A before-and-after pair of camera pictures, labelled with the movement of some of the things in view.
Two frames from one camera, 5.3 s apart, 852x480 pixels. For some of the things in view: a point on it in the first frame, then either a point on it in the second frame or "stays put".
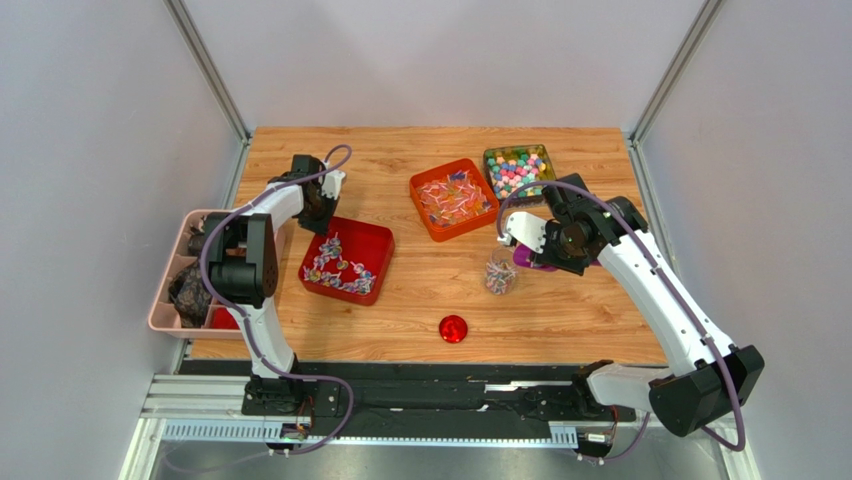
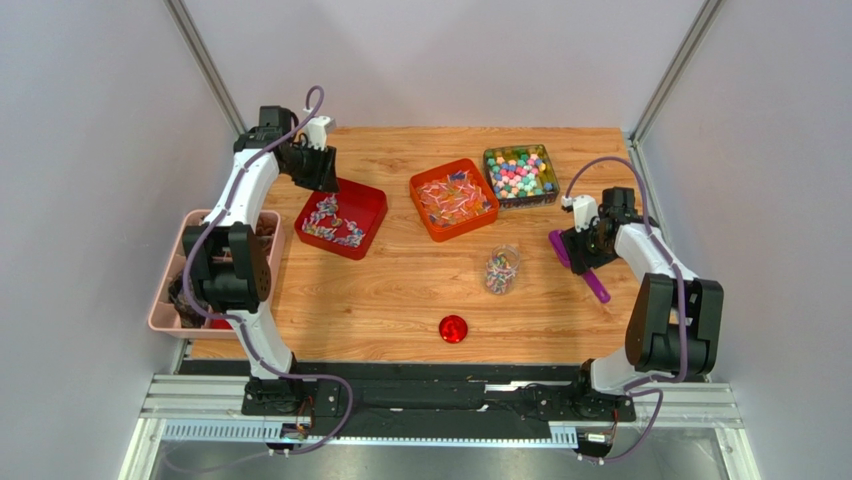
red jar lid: (453, 328) stays put
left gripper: (321, 226) to (325, 179)
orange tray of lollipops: (453, 198) stays put
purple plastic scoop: (524, 256) to (559, 243)
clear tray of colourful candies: (509, 168) stays put
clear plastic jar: (500, 272) stays put
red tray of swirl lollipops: (352, 261) to (345, 221)
